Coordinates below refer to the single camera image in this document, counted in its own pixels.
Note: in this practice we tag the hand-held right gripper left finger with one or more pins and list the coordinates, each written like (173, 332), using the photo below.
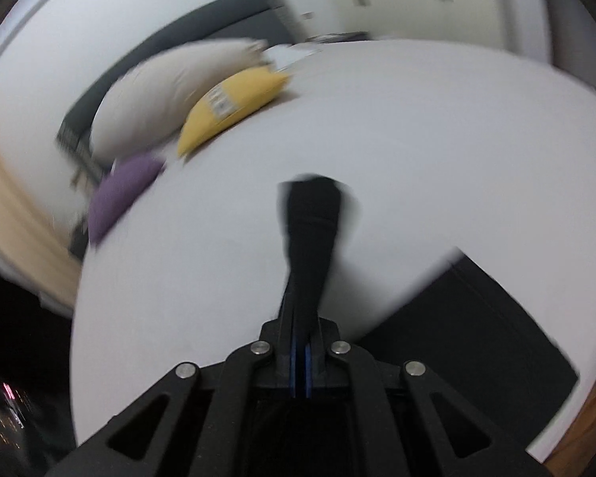
(292, 357)

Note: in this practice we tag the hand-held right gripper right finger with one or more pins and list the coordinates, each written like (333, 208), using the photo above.
(309, 357)

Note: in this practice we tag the black pants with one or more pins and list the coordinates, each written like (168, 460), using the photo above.
(312, 231)

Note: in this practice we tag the white bed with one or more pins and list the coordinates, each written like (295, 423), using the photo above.
(328, 184)

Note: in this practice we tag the purple pillow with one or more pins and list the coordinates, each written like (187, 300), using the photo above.
(116, 196)

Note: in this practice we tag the yellow pillow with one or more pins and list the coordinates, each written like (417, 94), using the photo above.
(228, 109)

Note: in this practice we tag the cream pillow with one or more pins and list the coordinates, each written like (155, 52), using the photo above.
(164, 97)

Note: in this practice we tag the dark grey headboard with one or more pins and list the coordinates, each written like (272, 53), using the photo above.
(179, 35)

